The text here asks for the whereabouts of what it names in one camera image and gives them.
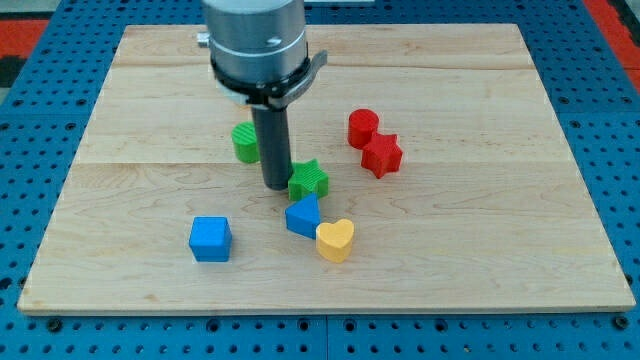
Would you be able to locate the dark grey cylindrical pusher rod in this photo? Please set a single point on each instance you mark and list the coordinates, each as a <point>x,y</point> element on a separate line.
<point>272,134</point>

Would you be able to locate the green cylinder block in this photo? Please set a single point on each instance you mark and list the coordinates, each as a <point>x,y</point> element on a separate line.
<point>244,141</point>

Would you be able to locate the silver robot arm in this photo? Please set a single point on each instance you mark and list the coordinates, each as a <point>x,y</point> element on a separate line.
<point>258,52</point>

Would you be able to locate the green star block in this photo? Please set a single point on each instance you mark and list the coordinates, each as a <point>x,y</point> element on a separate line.
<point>307,178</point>

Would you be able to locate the red cylinder block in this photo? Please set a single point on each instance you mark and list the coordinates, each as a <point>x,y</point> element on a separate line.
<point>362,123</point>

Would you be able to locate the blue triangle block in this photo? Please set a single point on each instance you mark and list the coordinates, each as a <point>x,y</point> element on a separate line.
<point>303,217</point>

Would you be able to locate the red star block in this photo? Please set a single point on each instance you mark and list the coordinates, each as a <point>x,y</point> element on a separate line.
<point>382,154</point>

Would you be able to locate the blue cube block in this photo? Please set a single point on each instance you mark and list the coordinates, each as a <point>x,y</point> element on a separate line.
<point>210,239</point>

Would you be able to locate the yellow heart block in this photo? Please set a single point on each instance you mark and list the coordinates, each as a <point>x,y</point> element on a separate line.
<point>334,240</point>

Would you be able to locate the wooden board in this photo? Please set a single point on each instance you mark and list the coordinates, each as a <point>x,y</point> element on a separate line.
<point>452,188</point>

